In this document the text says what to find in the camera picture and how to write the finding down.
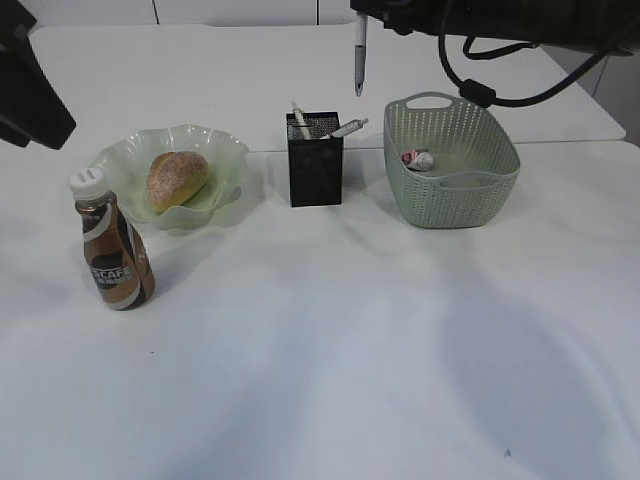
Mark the sugared bread roll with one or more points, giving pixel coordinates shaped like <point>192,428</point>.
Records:
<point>173,178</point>

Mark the cream white ballpoint pen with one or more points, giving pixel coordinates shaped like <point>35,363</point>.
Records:
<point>301,121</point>

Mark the green plastic woven basket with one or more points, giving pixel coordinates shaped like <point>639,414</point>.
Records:
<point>476,164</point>

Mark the brown Nescafe coffee bottle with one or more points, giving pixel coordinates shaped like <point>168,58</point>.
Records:
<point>114,251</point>

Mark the grey white ballpoint pen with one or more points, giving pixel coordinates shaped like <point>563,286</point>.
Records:
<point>347,129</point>

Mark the grey paper ball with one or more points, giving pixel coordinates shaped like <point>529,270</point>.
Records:
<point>425,166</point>

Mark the black square pen holder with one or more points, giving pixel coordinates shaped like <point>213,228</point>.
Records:
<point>315,165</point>

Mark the pink paper ball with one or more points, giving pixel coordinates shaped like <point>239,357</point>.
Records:
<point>415,156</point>

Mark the blue white ballpoint pen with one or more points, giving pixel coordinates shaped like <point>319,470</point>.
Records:
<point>361,28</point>

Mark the green wavy glass plate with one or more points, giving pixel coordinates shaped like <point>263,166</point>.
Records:
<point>126,165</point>

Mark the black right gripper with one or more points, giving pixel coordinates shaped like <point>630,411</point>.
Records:
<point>581,25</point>

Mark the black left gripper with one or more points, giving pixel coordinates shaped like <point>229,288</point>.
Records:
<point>31,111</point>

